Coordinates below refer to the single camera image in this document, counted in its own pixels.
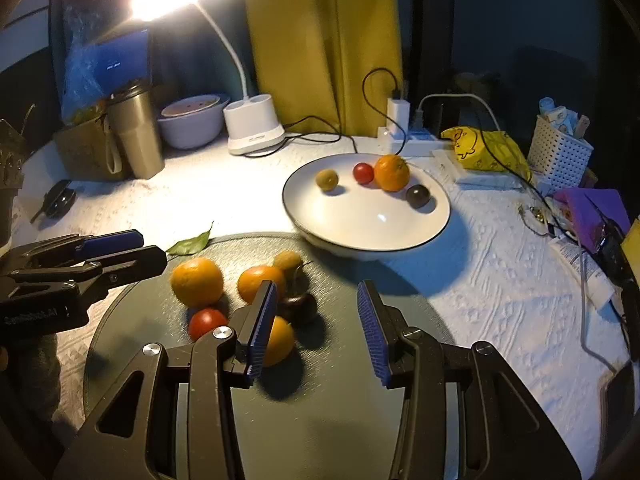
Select white charger plug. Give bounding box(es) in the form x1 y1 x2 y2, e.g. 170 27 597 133
386 97 411 129

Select black charger cable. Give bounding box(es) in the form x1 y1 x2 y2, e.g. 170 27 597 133
282 67 402 157

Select white power strip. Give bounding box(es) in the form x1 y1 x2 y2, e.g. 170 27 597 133
376 125 458 159

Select steel tumbler with strap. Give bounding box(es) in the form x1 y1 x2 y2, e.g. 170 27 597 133
102 80 166 180

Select small orange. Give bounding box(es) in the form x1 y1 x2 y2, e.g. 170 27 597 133
260 315 296 368

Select black sunglasses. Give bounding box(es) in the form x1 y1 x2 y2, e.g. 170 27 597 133
30 179 77 224

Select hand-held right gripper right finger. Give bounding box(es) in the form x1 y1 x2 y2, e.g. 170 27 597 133
356 280 583 480

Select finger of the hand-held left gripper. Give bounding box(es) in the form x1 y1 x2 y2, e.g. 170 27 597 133
9 245 168 302
10 229 145 267

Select white paper leaflet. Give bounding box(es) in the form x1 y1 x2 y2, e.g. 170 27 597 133
549 234 617 307

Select white desk lamp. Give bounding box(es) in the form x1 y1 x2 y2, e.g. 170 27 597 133
130 0 286 156

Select brown woven bag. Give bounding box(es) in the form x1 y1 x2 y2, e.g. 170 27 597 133
54 105 132 182

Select purple cloth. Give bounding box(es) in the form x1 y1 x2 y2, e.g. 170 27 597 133
554 187 632 255

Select medium orange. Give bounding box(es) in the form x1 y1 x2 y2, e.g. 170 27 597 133
236 265 287 305

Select blue screen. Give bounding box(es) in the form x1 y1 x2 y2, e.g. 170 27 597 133
82 29 151 98

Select pink bowl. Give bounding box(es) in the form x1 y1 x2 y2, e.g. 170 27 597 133
161 94 222 118

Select white power cable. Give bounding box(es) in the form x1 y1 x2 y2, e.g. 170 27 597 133
414 92 502 133

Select thin white cable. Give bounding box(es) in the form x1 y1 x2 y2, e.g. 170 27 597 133
575 237 622 373

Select white flat box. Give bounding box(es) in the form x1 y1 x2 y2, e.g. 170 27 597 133
432 149 527 191

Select yellow curtain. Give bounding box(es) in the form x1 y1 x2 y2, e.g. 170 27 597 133
243 0 404 137

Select blue plastic bag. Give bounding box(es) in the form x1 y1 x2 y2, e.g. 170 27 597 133
62 7 151 123

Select orange with stem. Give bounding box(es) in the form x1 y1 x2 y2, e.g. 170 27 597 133
374 154 411 193

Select round dark grey tray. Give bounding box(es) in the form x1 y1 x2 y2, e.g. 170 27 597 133
82 231 458 480

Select white perforated basket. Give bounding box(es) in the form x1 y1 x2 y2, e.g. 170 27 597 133
527 114 595 197

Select dark purple plum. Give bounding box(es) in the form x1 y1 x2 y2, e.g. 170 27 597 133
277 290 319 326
405 184 432 209

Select yellow printed bag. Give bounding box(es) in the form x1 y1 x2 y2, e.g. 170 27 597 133
441 126 532 177

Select large orange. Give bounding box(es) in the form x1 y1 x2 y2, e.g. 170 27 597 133
170 257 225 308

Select green leaf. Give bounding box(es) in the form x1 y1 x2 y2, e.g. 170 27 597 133
165 221 215 256

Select white plate with dark rim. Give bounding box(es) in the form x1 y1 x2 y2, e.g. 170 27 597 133
281 152 452 261

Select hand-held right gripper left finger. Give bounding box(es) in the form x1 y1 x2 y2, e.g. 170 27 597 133
52 280 278 480

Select lavender bowl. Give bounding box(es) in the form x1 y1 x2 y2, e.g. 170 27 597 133
159 92 231 150

